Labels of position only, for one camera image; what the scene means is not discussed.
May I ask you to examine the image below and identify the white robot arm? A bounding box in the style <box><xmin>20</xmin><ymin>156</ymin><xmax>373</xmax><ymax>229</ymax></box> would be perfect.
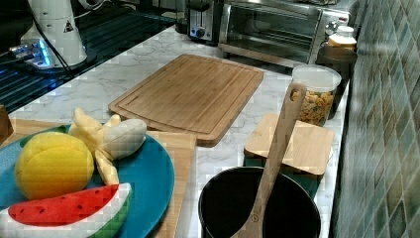
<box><xmin>10</xmin><ymin>0</ymin><xmax>87</xmax><ymax>70</ymax></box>

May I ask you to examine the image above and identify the large bamboo cutting board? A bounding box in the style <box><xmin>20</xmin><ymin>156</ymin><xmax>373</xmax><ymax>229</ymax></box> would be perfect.
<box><xmin>108</xmin><ymin>55</ymin><xmax>263</xmax><ymax>147</ymax></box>

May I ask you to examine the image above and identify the wooden serving tray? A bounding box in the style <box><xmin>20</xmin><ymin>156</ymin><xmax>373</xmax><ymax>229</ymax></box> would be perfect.
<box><xmin>1</xmin><ymin>119</ymin><xmax>197</xmax><ymax>238</ymax></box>

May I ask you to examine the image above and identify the blue round plate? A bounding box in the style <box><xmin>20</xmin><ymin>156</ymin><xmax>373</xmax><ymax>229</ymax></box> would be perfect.
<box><xmin>0</xmin><ymin>136</ymin><xmax>174</xmax><ymax>238</ymax></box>

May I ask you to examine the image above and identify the plush peeled banana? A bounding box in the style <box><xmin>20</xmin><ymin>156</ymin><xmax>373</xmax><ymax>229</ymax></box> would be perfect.
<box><xmin>68</xmin><ymin>108</ymin><xmax>147</xmax><ymax>185</ymax></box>

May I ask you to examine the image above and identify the black slot toaster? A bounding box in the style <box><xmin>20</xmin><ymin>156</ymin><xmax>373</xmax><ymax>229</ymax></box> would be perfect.
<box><xmin>175</xmin><ymin>0</ymin><xmax>224</xmax><ymax>47</ymax></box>

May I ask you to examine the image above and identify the teal box with bamboo lid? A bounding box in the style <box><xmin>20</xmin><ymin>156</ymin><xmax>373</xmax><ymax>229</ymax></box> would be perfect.
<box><xmin>244</xmin><ymin>113</ymin><xmax>334</xmax><ymax>198</ymax></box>

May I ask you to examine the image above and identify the wooden spatula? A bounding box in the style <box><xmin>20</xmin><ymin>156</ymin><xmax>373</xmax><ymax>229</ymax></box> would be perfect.
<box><xmin>231</xmin><ymin>82</ymin><xmax>307</xmax><ymax>238</ymax></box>

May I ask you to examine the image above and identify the clear jar of snacks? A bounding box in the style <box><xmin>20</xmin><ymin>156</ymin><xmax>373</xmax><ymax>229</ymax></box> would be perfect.
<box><xmin>292</xmin><ymin>64</ymin><xmax>342</xmax><ymax>126</ymax></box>

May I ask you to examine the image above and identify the stainless steel toaster oven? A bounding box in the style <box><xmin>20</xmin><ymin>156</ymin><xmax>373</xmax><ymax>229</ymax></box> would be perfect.
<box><xmin>218</xmin><ymin>0</ymin><xmax>350</xmax><ymax>67</ymax></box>

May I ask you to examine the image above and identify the black utensil pot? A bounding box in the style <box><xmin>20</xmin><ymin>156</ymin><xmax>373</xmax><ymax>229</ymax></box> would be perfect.
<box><xmin>198</xmin><ymin>167</ymin><xmax>321</xmax><ymax>238</ymax></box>

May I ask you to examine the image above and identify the dark empty glass jar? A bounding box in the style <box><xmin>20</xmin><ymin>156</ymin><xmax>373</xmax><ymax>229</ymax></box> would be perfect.
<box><xmin>316</xmin><ymin>46</ymin><xmax>358</xmax><ymax>119</ymax></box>

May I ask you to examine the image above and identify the plush watermelon slice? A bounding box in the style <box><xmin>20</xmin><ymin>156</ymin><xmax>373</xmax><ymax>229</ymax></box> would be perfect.
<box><xmin>1</xmin><ymin>183</ymin><xmax>132</xmax><ymax>238</ymax></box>

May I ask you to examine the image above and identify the white lidded spice jar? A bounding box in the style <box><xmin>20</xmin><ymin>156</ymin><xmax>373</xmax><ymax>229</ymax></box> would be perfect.
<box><xmin>328</xmin><ymin>26</ymin><xmax>357</xmax><ymax>51</ymax></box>

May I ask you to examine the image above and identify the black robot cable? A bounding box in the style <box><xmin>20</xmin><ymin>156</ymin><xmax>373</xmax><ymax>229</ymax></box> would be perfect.
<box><xmin>0</xmin><ymin>13</ymin><xmax>75</xmax><ymax>74</ymax></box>

